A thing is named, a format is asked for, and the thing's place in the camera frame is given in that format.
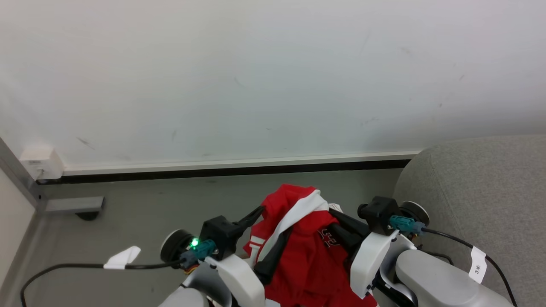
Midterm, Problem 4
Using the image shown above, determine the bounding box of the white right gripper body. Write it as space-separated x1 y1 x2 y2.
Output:
350 230 400 299

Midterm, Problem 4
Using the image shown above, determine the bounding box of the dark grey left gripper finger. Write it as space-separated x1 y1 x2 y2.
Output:
254 228 293 285
233 206 266 237

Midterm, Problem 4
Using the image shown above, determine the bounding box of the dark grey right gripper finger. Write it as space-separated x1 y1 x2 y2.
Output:
330 223 363 257
329 209 370 237

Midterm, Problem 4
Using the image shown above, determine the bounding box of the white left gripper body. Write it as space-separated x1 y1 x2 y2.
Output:
205 254 266 307

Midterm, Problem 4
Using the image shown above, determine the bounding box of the red white sports jersey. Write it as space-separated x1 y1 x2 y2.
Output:
243 184 379 307

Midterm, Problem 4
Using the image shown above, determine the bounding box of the white black skirting strip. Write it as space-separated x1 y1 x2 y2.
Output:
36 150 424 185

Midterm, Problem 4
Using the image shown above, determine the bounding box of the grey fabric sofa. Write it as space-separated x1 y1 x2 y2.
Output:
392 135 546 307

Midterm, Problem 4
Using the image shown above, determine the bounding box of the grey metal partition foot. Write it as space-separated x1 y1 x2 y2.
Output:
44 196 105 214

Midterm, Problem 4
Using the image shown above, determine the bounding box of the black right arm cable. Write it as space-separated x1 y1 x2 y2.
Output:
389 215 518 307

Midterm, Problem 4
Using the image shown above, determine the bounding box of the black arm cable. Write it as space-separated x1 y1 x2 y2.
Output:
20 239 217 307
389 215 518 307

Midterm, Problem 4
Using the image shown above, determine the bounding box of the printed white cable tag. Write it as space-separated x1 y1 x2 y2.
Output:
468 246 488 284

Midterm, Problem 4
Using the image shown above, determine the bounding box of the blank white cable tag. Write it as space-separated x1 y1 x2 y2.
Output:
103 246 142 270

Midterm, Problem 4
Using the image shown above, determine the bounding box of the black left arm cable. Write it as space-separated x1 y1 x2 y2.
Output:
20 239 217 307

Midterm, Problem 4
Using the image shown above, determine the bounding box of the white wall socket box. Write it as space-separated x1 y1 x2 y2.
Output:
19 147 65 181

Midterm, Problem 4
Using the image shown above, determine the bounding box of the grey metal frame foot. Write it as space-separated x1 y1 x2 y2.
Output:
0 136 48 214

